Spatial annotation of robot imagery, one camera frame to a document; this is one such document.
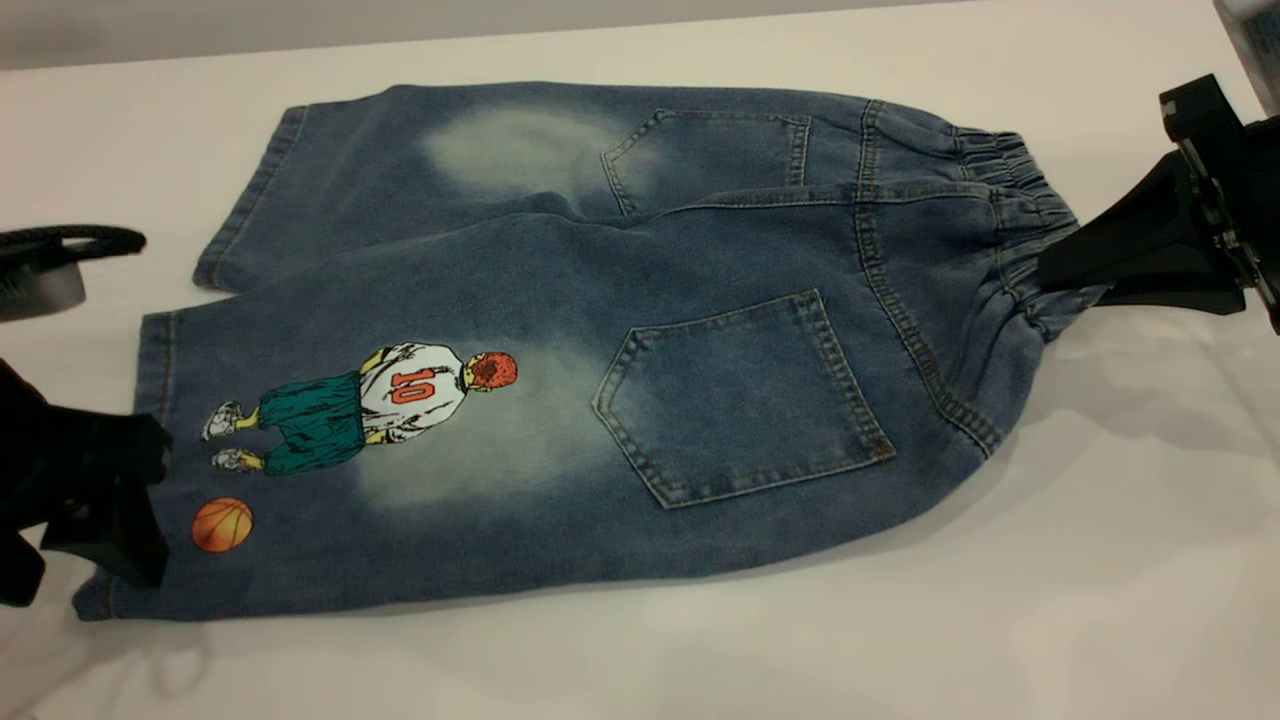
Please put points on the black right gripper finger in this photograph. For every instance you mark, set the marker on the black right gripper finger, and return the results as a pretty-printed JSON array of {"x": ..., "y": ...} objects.
[
  {"x": 1160, "y": 235},
  {"x": 1190, "y": 301}
]

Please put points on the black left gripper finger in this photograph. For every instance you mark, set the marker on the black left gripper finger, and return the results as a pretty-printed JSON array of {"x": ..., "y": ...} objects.
[
  {"x": 110, "y": 448},
  {"x": 110, "y": 535}
]

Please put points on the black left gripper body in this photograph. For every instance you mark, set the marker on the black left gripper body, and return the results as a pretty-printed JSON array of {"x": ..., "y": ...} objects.
[{"x": 25, "y": 470}]

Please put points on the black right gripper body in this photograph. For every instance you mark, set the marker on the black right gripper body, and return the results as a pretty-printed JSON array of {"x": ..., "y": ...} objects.
[{"x": 1250, "y": 190}]

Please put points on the blue denim shorts basketball print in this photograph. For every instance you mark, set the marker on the blue denim shorts basketball print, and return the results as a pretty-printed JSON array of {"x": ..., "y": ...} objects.
[{"x": 600, "y": 300}]

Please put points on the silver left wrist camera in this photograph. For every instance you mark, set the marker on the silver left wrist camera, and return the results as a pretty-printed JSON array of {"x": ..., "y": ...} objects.
[{"x": 35, "y": 290}]

